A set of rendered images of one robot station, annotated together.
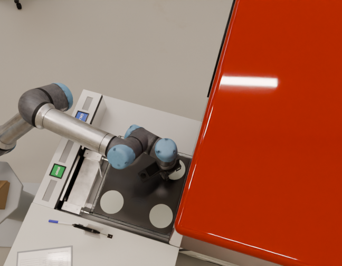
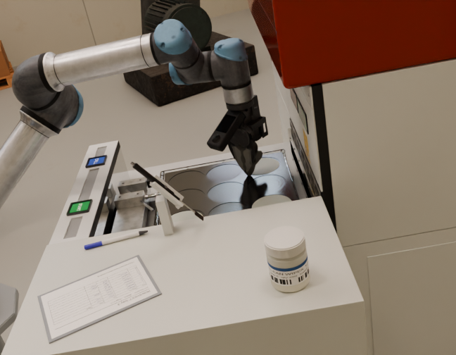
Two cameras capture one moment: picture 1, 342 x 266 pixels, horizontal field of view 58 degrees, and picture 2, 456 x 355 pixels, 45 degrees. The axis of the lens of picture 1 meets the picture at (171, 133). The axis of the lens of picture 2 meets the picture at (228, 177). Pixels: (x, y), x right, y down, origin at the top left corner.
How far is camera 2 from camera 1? 1.20 m
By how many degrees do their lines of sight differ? 41
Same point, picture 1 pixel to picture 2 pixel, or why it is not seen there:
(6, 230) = not seen: outside the picture
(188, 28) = not seen: hidden behind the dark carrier
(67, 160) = (91, 196)
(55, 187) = (82, 221)
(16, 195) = (8, 301)
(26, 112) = (29, 62)
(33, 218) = (55, 257)
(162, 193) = (260, 189)
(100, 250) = (191, 242)
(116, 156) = (166, 28)
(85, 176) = (127, 222)
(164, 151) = (227, 42)
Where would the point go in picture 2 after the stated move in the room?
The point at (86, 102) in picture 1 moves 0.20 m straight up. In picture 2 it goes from (98, 152) to (78, 90)
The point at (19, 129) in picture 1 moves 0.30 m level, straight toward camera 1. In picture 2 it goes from (9, 161) to (108, 161)
